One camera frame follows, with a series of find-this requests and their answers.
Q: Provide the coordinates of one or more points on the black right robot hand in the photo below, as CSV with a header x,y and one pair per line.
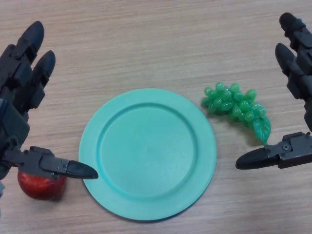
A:
x,y
292,151

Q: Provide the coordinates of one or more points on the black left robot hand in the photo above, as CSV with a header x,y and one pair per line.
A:
x,y
14,102

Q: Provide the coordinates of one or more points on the green grapes bunch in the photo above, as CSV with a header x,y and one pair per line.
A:
x,y
234,104

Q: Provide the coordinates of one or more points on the round green plastic plate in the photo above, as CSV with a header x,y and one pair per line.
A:
x,y
146,151

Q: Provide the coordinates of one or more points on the red apple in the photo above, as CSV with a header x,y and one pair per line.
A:
x,y
39,187

